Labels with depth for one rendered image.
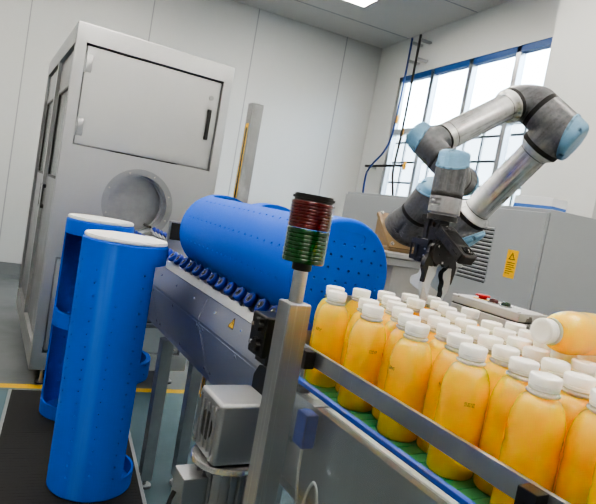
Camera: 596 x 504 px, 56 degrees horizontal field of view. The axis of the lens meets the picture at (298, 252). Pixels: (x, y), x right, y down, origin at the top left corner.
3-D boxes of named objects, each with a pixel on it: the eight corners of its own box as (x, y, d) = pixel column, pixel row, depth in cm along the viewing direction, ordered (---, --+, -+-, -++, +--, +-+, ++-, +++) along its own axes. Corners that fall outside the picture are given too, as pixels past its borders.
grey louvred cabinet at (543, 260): (367, 361, 497) (398, 201, 486) (562, 489, 300) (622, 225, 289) (312, 358, 476) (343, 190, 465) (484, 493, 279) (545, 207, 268)
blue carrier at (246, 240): (240, 274, 220) (257, 204, 218) (372, 339, 144) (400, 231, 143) (170, 261, 205) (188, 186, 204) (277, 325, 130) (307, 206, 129)
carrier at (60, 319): (53, 395, 267) (27, 418, 239) (79, 215, 260) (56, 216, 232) (113, 404, 269) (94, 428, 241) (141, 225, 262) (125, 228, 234)
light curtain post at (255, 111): (203, 432, 292) (259, 106, 279) (207, 437, 287) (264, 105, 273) (192, 432, 289) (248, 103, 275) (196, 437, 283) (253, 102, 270)
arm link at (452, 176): (476, 155, 133) (468, 149, 126) (467, 201, 134) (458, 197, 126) (444, 152, 137) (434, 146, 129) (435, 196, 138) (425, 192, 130)
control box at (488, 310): (473, 334, 142) (481, 294, 142) (540, 359, 125) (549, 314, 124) (444, 332, 137) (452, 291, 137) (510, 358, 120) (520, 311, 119)
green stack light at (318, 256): (310, 260, 87) (315, 229, 86) (332, 268, 81) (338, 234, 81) (273, 256, 83) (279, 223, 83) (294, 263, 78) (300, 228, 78)
